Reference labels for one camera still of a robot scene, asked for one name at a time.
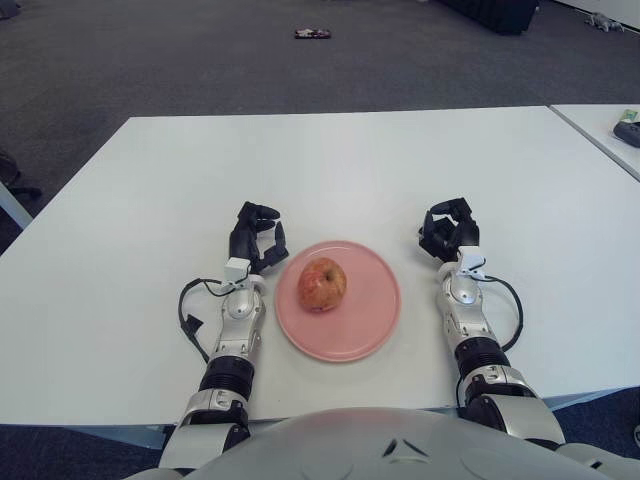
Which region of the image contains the black office chair base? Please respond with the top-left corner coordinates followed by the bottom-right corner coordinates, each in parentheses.
top-left (0, 147), bottom-right (42, 199)

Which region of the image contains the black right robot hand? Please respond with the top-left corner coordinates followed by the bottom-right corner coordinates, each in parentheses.
top-left (417, 197), bottom-right (481, 264)

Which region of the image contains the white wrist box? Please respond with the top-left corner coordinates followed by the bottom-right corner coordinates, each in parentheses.
top-left (224, 257), bottom-right (251, 289)
top-left (457, 246), bottom-right (487, 280)

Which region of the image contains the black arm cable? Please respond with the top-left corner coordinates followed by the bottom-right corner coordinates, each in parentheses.
top-left (479, 276), bottom-right (524, 354)
top-left (177, 277), bottom-right (236, 364)

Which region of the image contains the red yellow apple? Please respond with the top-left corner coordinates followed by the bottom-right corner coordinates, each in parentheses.
top-left (297, 256), bottom-right (348, 314)

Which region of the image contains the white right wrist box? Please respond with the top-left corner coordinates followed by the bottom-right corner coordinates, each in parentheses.
top-left (457, 246), bottom-right (487, 280)

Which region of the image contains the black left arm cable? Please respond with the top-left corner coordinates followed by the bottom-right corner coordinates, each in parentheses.
top-left (177, 277), bottom-right (236, 364)

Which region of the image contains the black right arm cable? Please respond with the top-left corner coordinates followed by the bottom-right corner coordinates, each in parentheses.
top-left (479, 276), bottom-right (524, 354)

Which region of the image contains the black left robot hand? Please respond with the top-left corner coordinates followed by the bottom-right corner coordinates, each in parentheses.
top-left (227, 201), bottom-right (291, 275)

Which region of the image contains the dark grey handheld controller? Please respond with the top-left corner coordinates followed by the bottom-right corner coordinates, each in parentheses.
top-left (613, 121), bottom-right (640, 147)

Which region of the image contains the white table leg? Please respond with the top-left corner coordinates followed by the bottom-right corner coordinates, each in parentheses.
top-left (0, 179), bottom-right (34, 231)

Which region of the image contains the grey toy figure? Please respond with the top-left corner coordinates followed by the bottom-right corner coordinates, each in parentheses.
top-left (584, 13), bottom-right (626, 32)

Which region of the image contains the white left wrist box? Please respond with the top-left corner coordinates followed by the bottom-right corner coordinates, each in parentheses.
top-left (224, 257), bottom-right (251, 289)

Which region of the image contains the pink round plate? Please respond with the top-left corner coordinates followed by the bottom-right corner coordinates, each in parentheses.
top-left (273, 240), bottom-right (402, 362)

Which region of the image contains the black case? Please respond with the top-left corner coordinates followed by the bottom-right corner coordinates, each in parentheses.
top-left (442, 0), bottom-right (541, 36)

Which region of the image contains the grey robot torso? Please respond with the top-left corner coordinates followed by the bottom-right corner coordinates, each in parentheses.
top-left (192, 407), bottom-right (616, 480)

